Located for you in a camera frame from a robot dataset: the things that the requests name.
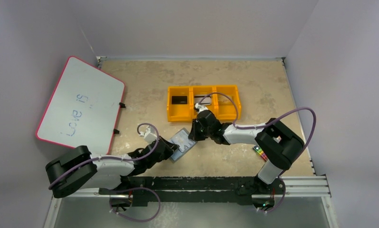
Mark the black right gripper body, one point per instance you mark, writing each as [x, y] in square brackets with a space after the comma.
[195, 131]

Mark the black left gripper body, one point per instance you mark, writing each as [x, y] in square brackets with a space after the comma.
[168, 152]

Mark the grey leather card holder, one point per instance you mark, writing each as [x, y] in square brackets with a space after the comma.
[176, 154]

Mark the white VIP card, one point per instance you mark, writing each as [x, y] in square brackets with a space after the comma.
[202, 99]
[182, 139]

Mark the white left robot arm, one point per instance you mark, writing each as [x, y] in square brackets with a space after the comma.
[81, 169]

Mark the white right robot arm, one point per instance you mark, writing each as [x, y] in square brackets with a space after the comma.
[279, 143]

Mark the beige gold card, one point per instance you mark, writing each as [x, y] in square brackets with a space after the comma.
[224, 100]

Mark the black card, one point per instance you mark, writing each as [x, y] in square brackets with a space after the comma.
[179, 100]

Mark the yellow right bin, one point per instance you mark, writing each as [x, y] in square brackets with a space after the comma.
[227, 112]

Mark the yellow bin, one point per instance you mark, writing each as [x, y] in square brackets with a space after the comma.
[178, 113]
[201, 90]
[227, 112]

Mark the yellow left bin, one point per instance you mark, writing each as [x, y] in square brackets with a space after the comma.
[178, 113]

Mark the yellow middle bin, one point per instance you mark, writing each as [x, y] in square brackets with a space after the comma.
[201, 90]

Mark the coloured marker pack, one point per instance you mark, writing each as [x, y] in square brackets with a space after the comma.
[260, 152]

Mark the pink framed whiteboard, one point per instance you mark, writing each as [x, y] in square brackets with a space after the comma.
[83, 108]

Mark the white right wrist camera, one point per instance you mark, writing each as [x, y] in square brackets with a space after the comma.
[199, 108]

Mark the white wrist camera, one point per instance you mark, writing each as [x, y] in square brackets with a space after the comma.
[149, 135]
[199, 108]

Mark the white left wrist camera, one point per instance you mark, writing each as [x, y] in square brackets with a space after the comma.
[149, 135]

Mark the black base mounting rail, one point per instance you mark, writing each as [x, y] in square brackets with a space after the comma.
[241, 190]

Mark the aluminium frame rail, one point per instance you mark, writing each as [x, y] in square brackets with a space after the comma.
[306, 203]

